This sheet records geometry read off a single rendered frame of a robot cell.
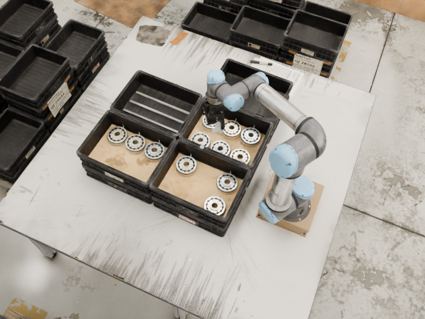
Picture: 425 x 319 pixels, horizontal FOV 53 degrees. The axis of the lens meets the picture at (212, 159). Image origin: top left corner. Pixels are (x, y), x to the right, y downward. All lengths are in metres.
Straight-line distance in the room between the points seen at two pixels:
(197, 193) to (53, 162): 0.82
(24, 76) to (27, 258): 1.19
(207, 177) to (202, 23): 1.80
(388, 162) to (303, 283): 1.57
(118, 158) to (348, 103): 1.38
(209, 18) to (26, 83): 1.52
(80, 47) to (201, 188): 1.70
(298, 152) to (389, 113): 2.23
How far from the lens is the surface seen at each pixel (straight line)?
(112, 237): 2.17
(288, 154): 1.52
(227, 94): 1.76
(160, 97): 2.41
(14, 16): 3.59
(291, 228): 2.16
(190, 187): 2.10
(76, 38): 3.46
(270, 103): 1.74
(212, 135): 2.25
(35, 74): 3.14
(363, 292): 2.96
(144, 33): 2.93
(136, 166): 2.17
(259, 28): 3.47
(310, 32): 3.35
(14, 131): 3.18
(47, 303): 2.90
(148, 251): 2.12
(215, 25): 3.62
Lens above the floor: 2.70
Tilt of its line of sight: 60 degrees down
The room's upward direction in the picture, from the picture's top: 4 degrees clockwise
